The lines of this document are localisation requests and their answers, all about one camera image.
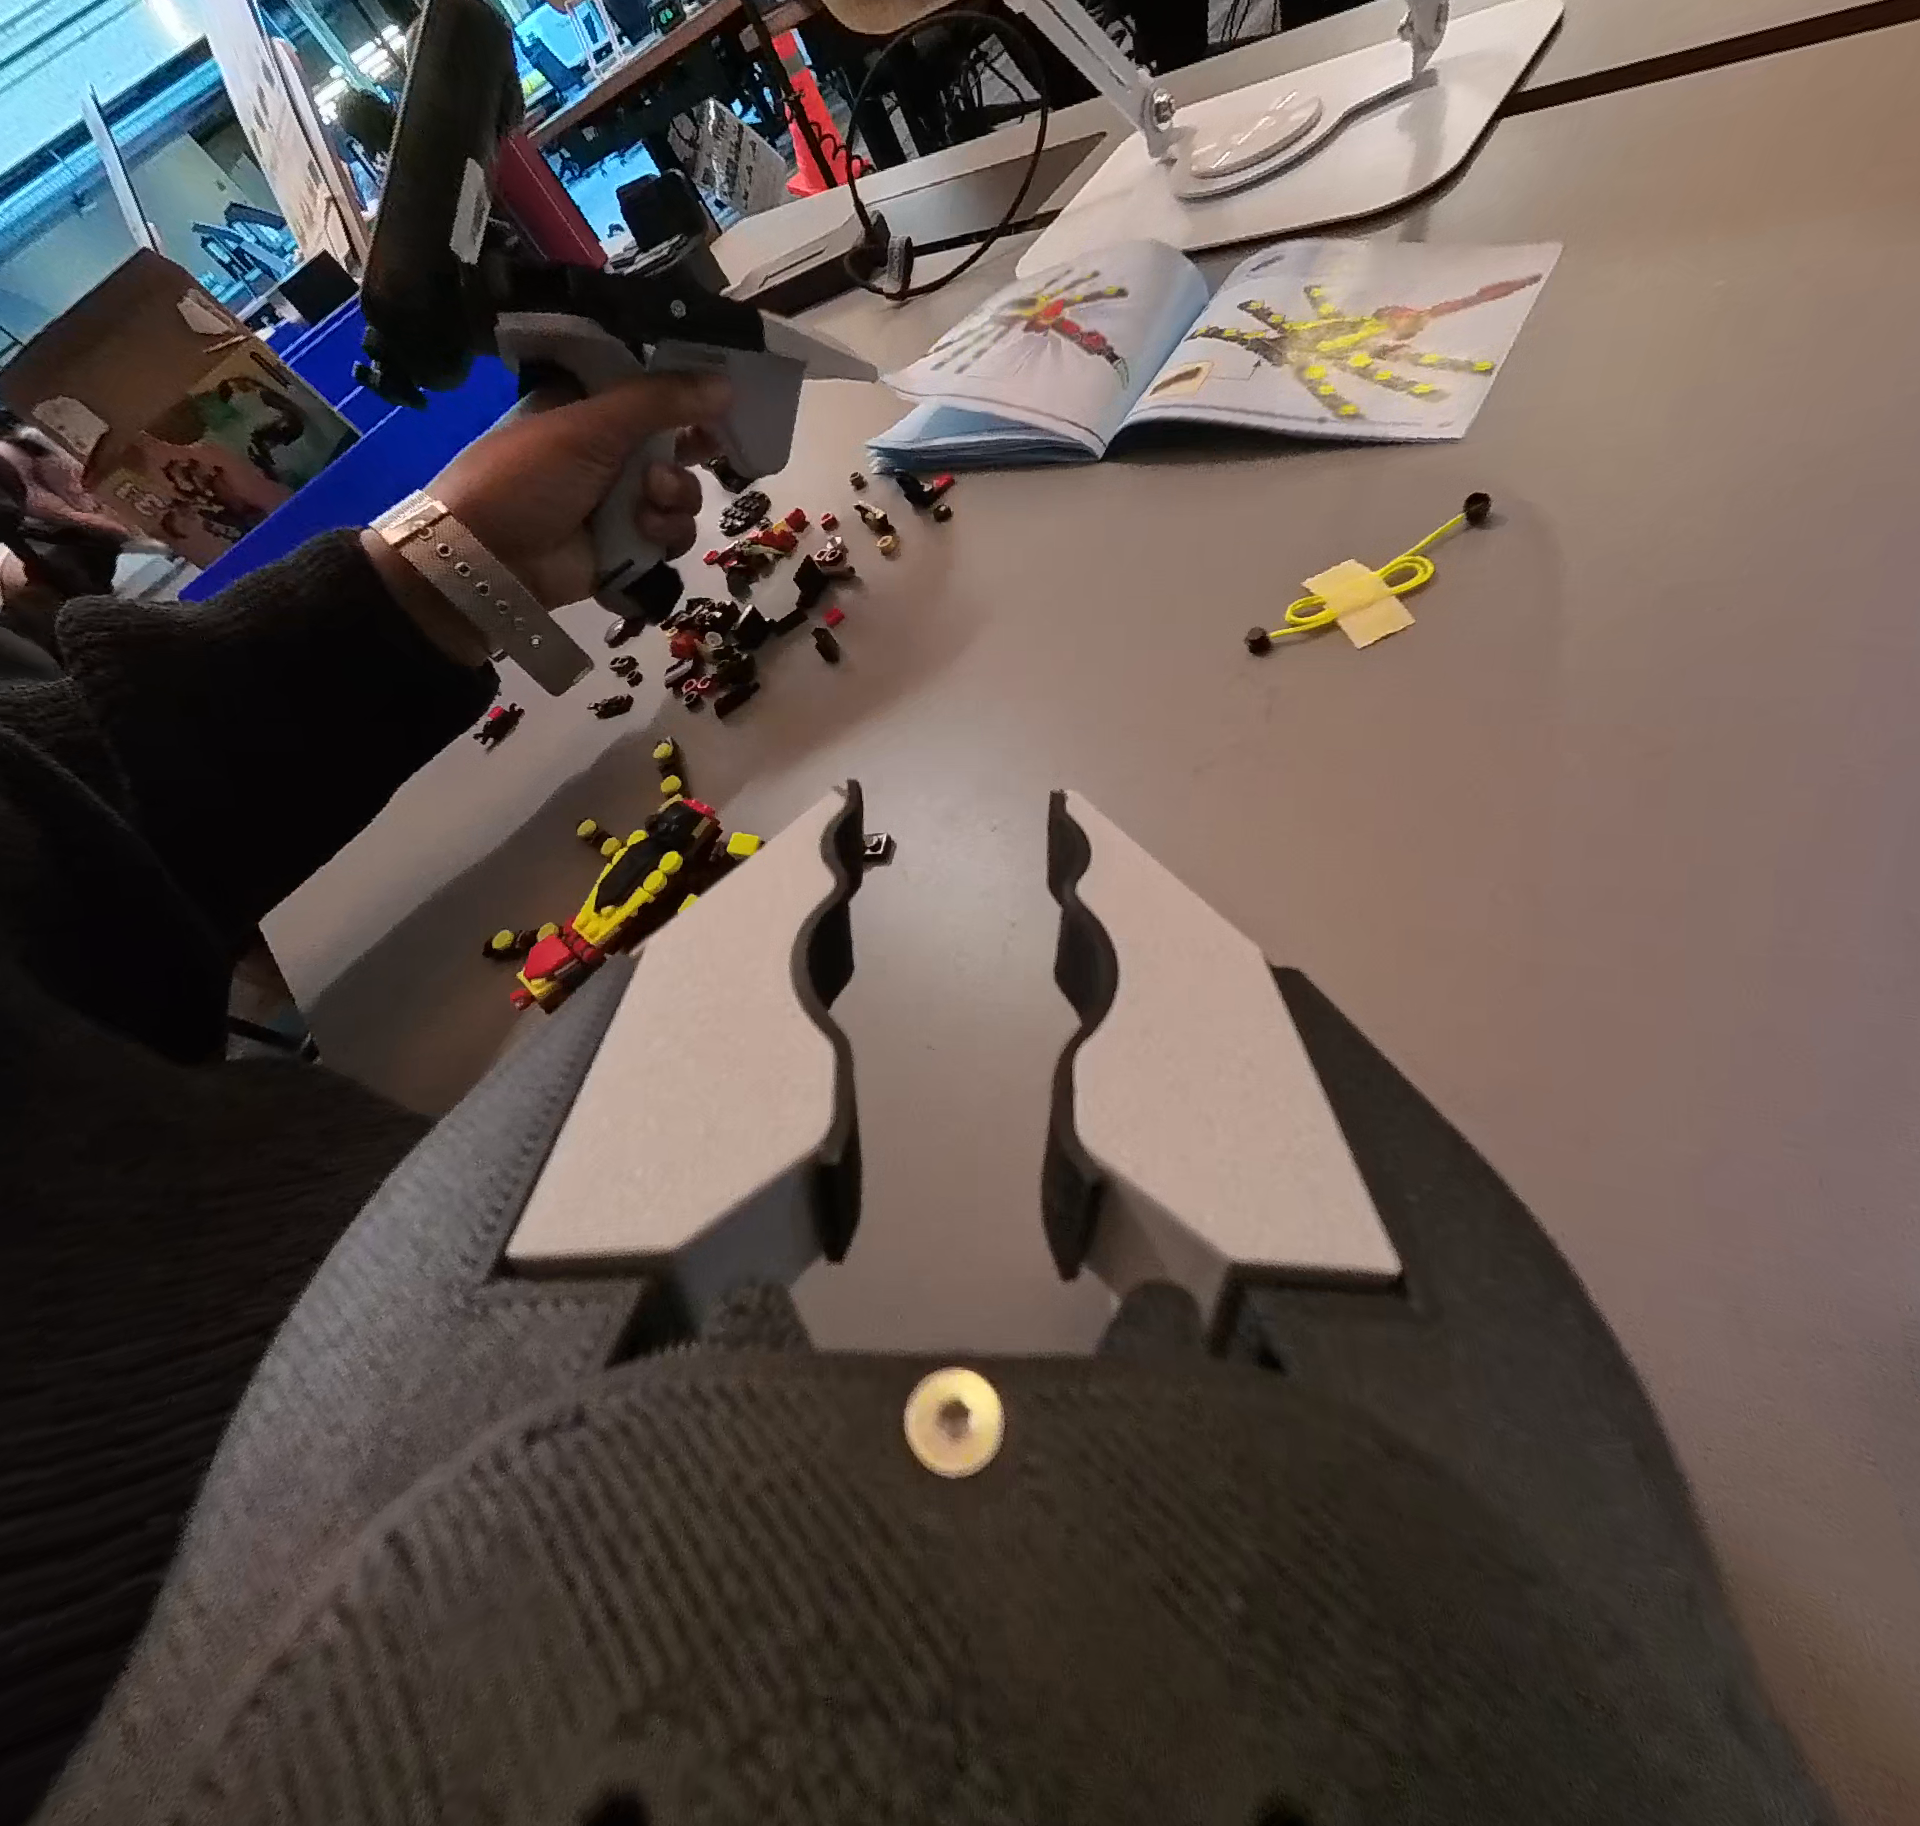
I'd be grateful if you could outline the white monitor stand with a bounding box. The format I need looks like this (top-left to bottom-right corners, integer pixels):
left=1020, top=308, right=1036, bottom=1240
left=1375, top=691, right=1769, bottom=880
left=997, top=0, right=1567, bottom=239

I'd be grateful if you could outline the person's black sweater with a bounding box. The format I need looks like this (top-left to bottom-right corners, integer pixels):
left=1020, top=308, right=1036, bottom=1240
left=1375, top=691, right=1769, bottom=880
left=0, top=656, right=452, bottom=1782

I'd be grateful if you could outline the lego instruction booklet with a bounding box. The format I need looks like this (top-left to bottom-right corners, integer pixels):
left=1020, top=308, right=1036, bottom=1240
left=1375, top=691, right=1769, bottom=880
left=867, top=235, right=1547, bottom=469

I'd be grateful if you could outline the person's left forearm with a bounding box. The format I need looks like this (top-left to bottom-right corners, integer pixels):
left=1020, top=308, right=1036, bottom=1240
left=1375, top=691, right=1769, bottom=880
left=58, top=527, right=504, bottom=943

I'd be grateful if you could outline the person's left hand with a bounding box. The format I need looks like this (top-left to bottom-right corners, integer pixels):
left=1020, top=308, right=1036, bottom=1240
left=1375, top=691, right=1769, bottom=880
left=426, top=370, right=740, bottom=603

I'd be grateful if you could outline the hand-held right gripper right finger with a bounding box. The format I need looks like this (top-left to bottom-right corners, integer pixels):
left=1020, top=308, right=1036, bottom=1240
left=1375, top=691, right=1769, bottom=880
left=1042, top=789, right=1407, bottom=1287

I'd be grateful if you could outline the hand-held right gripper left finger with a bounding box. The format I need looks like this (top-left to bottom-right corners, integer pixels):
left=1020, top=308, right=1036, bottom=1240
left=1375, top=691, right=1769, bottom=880
left=501, top=777, right=871, bottom=1285

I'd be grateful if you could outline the blue plastic bin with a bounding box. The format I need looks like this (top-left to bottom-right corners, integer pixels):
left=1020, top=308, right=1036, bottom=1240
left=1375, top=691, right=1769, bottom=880
left=257, top=299, right=376, bottom=386
left=180, top=346, right=527, bottom=603

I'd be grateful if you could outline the yellow elastic cord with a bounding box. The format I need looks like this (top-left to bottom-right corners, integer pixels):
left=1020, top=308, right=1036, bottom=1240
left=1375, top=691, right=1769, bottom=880
left=1245, top=493, right=1493, bottom=654

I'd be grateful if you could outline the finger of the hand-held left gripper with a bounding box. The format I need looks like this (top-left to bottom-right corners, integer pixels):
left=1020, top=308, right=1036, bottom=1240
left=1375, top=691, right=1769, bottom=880
left=720, top=314, right=882, bottom=389

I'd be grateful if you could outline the orange traffic cone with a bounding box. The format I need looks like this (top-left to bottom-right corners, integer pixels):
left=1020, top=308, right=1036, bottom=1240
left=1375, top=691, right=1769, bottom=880
left=782, top=69, right=845, bottom=194

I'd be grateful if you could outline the pile of loose lego pieces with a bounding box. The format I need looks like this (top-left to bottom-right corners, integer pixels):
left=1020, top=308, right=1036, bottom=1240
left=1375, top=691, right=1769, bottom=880
left=592, top=467, right=961, bottom=724

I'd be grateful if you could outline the black cable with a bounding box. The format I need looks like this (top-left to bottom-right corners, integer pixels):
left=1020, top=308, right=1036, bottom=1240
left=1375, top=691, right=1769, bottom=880
left=839, top=10, right=1051, bottom=299

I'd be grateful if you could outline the black yellow lego spider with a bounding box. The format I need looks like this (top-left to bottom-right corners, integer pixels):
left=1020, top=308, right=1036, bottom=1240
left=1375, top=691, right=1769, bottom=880
left=482, top=737, right=767, bottom=1014

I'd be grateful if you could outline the cardboard box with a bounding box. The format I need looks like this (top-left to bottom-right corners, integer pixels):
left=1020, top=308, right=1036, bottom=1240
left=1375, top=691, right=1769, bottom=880
left=0, top=248, right=362, bottom=568

